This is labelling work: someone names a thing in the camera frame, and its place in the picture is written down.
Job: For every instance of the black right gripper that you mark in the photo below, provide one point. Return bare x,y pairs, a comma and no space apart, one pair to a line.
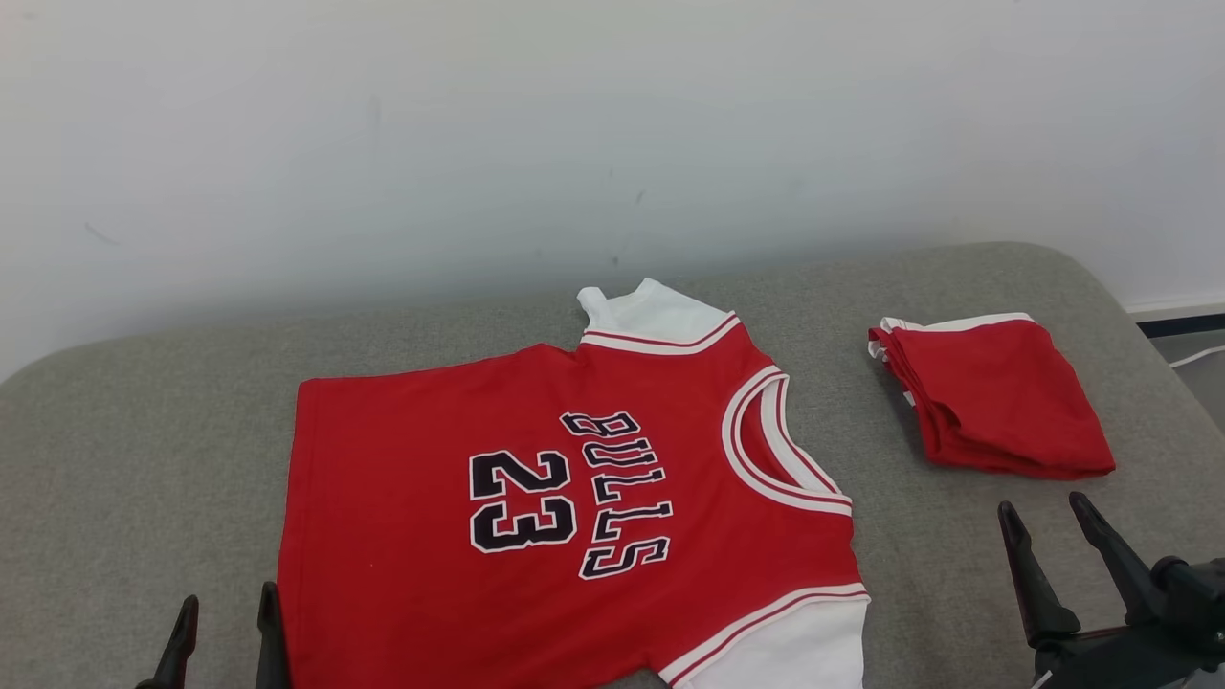
1129,665

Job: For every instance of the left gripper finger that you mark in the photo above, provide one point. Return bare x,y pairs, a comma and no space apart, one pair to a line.
271,641
177,655

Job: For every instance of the red Bulls 23 jersey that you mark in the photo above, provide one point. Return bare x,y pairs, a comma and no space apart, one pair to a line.
431,574

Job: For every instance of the red shorts with white trim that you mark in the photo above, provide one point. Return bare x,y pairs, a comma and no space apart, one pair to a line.
1005,402

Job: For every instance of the grey fabric sofa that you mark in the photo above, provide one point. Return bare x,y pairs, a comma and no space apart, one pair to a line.
144,459

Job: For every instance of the black baseboard strip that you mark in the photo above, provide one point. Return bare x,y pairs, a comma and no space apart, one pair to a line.
1182,325

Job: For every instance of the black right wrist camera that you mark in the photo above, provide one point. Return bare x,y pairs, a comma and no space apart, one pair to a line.
1194,603

